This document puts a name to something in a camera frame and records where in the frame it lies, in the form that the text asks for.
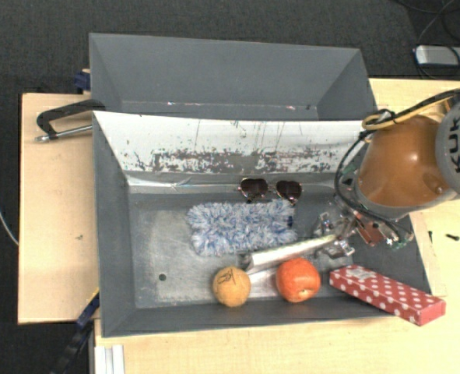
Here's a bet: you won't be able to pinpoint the grey metal bin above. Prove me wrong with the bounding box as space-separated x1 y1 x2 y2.
88 32 433 338

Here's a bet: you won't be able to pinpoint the tan ball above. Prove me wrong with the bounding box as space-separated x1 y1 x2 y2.
212 266 252 308

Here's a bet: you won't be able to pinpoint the red white-dotted box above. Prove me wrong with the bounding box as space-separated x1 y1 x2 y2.
328 263 448 327

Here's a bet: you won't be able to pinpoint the pale wood board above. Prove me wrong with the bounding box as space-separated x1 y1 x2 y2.
17 91 100 325

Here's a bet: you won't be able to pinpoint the blue and white fluffy cloth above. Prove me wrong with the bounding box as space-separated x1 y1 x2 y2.
185 199 299 257

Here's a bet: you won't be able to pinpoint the orange-red toy fruit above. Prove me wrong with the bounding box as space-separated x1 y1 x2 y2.
275 257 322 304

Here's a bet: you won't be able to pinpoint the heart-shaped sunglasses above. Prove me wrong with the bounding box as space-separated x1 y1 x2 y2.
237 176 304 206

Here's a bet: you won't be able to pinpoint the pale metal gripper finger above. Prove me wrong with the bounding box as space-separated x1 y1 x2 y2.
239 234 356 274
313 211 339 238

